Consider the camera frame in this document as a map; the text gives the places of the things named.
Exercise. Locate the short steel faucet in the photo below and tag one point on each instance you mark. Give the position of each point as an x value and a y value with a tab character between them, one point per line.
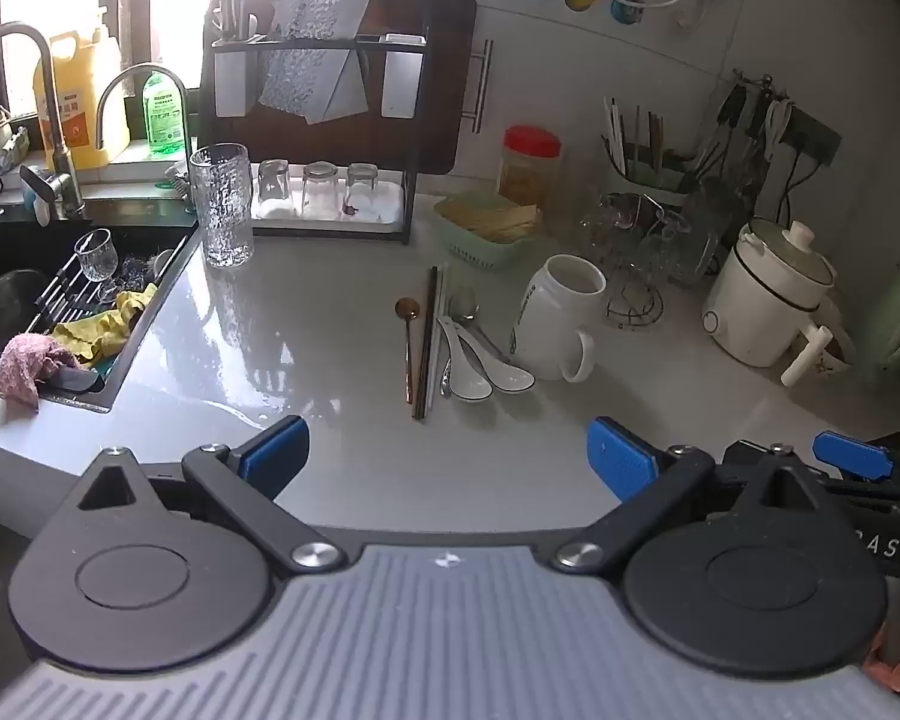
135	75

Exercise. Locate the red-lidded plastic jar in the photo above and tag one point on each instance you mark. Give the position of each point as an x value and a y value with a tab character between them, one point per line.
529	172

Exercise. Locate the metal spoon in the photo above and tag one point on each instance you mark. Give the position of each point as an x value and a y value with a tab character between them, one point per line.
463	306

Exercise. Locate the green basket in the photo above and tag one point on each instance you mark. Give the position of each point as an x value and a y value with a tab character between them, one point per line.
480	251

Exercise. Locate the sink drain rack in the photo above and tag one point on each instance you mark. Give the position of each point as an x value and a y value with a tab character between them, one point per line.
60	300

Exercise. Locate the pink cloth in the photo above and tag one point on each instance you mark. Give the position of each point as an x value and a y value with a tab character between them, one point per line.
26	367

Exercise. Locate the hanging kitchen utensils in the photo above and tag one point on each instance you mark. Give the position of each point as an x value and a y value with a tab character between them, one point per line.
731	112

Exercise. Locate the small clear glass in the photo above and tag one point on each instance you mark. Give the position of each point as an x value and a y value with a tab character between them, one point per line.
274	180
319	184
360	184

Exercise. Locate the yellow cloth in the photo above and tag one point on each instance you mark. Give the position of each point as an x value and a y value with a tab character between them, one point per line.
97	334

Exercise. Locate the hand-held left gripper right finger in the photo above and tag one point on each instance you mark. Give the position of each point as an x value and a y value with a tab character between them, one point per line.
619	461

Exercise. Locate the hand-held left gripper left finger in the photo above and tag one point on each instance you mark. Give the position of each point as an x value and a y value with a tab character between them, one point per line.
274	457

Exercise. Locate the green-white chopstick holder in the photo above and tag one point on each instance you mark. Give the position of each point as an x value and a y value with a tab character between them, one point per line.
652	187

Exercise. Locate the white ceramic spoon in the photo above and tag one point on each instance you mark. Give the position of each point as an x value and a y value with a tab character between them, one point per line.
469	382
514	379

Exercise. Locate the small glasses on tray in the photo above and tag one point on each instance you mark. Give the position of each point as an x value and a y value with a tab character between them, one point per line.
322	215

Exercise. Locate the floral bowl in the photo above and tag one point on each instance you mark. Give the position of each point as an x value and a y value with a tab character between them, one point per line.
840	356

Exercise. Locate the black metal rack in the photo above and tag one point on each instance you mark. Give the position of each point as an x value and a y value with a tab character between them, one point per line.
412	210

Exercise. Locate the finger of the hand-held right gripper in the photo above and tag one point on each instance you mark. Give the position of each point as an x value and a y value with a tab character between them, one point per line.
851	454

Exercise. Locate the wooden cutting board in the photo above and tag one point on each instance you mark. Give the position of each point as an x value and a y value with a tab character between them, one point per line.
442	90

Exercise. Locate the bundle of assorted chopsticks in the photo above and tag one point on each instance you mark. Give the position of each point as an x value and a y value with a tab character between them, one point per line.
622	135

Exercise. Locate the dark wall power strip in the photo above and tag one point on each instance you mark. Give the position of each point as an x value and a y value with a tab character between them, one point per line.
814	135

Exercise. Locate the white ceramic mug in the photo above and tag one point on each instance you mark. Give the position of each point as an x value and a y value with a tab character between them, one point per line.
547	330

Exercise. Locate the copper spoon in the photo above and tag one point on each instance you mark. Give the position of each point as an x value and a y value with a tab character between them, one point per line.
406	307

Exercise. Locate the wine glass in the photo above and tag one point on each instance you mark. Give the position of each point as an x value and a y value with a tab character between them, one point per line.
94	255

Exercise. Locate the white electric pot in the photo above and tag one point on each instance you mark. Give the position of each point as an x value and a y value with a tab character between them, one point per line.
757	300

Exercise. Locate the dried food sticks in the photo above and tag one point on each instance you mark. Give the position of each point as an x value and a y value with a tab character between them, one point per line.
495	217

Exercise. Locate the tall steel faucet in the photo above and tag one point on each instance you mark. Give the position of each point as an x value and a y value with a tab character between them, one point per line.
34	41

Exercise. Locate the black chopstick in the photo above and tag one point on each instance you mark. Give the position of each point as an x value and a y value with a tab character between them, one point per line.
424	390
418	397

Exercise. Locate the tall textured glass mug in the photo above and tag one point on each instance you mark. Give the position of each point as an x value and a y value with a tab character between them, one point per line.
221	210

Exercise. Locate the green bottle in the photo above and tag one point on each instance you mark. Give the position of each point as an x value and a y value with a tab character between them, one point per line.
161	116

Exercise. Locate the black sink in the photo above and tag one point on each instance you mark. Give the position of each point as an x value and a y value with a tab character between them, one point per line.
157	223

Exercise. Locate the clear goblet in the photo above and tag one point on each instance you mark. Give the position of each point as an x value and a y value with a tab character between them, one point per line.
611	229
667	247

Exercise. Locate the window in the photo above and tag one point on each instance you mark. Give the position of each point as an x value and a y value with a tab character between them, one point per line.
187	0

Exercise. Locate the patterned grey cloth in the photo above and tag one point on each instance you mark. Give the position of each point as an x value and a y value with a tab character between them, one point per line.
307	75

